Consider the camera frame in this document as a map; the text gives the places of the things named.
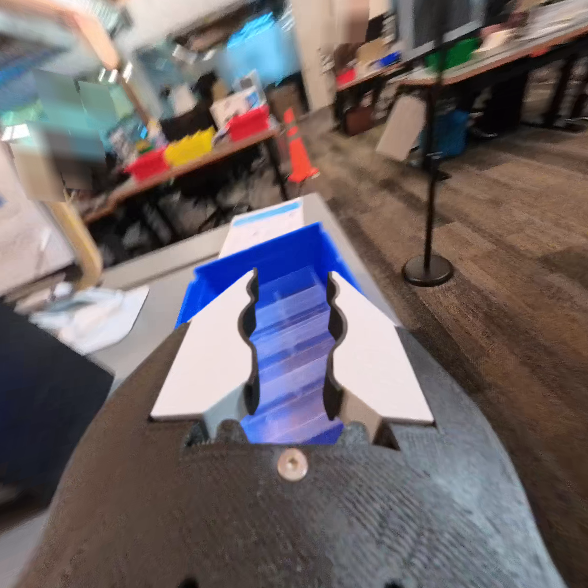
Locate blue plastic bin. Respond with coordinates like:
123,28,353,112
175,222,368,445

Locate blue storage crate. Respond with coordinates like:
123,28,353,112
420,110,470,159

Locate grey desk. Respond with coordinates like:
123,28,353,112
0,192,405,552

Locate orange traffic cone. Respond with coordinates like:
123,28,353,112
281,108,321,183

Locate long wooden table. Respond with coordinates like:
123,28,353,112
83,124,288,226

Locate yellow plastic bin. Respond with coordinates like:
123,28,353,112
164,128,216,167

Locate loose white paper sheets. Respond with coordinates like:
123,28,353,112
30,285,150,354

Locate black pole stand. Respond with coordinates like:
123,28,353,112
402,0,455,288

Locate grey cardboard panel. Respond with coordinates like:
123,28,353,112
376,94,429,162

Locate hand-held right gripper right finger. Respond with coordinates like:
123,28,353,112
323,270,435,445

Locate white printed paper sheet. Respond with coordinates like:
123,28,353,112
219,197,306,260

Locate instruction poster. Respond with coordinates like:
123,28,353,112
0,202,76,283

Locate green plastic bin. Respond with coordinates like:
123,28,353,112
424,39,481,70

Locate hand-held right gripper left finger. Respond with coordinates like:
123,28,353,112
150,268,262,438

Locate red plastic bin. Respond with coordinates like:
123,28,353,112
226,106,271,142
125,149,170,182

